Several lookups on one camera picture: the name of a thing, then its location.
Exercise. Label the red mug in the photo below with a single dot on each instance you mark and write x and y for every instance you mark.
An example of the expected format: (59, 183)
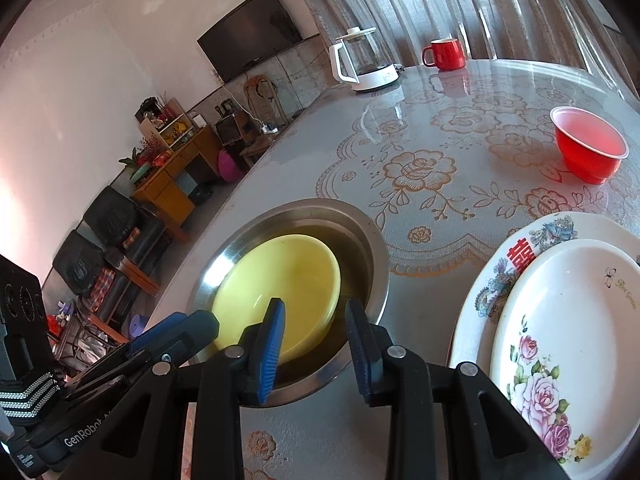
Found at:
(447, 55)

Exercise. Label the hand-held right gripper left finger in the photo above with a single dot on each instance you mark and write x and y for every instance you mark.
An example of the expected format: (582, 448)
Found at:
(270, 355)

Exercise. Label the stainless steel bowl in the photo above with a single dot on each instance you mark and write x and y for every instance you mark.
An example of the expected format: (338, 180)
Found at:
(360, 245)

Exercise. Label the wooden desk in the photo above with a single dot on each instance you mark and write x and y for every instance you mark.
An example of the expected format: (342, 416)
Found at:
(170, 190)

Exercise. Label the wooden desktop shelf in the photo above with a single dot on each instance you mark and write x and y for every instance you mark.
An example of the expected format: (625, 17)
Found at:
(165, 125)

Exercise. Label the red plastic bowl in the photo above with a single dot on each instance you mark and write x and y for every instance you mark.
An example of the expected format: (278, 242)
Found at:
(590, 150)

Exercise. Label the white glass kettle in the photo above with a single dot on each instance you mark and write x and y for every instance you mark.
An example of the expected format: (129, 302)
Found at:
(370, 55)

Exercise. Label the white rose print plate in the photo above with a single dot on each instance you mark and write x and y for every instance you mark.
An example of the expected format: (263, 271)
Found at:
(565, 320)

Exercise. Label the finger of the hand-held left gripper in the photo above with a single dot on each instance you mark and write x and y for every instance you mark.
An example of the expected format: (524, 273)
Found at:
(170, 332)
(110, 372)

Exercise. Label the black karaoke speaker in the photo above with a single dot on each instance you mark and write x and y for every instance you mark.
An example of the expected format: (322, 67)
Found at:
(230, 130)

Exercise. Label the pink bag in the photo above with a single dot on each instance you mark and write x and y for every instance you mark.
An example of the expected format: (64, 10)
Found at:
(230, 167)

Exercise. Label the purple plastic object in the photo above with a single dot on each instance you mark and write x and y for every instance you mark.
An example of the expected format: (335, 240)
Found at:
(138, 326)

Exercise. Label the potted plant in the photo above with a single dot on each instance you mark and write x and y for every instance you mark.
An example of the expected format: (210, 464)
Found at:
(137, 165)

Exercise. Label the white power strip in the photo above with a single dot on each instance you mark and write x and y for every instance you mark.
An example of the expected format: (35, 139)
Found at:
(270, 129)

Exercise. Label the wooden chair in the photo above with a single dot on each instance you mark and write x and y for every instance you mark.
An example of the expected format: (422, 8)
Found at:
(260, 110)

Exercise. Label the plaid cloth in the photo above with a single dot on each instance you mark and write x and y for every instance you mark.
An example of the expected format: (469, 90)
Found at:
(102, 287)

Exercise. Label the yellow plastic bowl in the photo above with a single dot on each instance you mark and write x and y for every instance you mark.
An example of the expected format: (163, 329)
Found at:
(290, 270)

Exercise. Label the black wall television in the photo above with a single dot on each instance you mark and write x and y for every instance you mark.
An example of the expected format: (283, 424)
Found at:
(250, 30)

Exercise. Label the small white box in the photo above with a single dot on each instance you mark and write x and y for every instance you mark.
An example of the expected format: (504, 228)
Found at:
(199, 120)

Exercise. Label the grey window curtain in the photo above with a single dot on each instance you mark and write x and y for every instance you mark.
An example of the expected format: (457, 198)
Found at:
(450, 0)

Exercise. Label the black leather sofa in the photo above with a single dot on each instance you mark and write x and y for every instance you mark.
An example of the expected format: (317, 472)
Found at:
(110, 220)

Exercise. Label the white dragon print plate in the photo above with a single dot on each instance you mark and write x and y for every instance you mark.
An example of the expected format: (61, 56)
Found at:
(500, 280)

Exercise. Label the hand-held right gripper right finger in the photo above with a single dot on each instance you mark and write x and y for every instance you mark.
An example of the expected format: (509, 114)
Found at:
(359, 355)

